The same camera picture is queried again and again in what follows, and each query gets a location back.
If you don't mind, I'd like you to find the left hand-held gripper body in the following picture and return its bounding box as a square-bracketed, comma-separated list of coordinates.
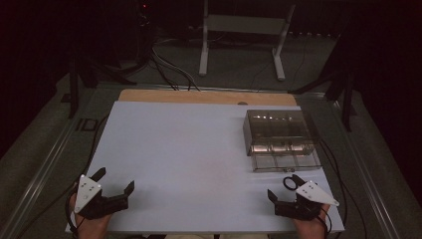
[73, 174, 129, 220]

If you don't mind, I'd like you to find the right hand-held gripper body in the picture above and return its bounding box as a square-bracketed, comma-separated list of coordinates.
[274, 180, 340, 221]

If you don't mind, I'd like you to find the black ring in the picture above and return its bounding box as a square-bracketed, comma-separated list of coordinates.
[283, 175, 299, 191]

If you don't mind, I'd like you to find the clear plastic compartment box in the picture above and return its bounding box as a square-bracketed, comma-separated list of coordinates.
[242, 109, 323, 173]

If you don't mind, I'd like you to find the person's right hand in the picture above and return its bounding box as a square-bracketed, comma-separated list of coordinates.
[293, 203, 331, 239]

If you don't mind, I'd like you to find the person's left hand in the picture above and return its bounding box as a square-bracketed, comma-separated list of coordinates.
[69, 195, 112, 239]

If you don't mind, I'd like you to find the black floor socket box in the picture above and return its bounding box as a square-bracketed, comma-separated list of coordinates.
[75, 118, 100, 132]

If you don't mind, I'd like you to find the black tripod stand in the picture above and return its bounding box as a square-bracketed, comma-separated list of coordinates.
[291, 31, 358, 132]
[61, 56, 137, 120]

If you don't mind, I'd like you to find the white metal stand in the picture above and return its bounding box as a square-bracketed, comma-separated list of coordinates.
[198, 0, 297, 82]

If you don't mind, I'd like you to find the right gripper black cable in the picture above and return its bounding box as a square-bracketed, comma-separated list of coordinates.
[318, 138, 350, 239]

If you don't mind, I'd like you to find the metal floor rail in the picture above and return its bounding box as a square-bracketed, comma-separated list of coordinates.
[332, 99, 404, 239]
[0, 114, 84, 239]

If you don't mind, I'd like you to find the black floor cable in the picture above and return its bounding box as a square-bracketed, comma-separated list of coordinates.
[149, 54, 201, 92]

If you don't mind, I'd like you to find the grey floor cable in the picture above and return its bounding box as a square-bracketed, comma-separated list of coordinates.
[151, 46, 197, 92]

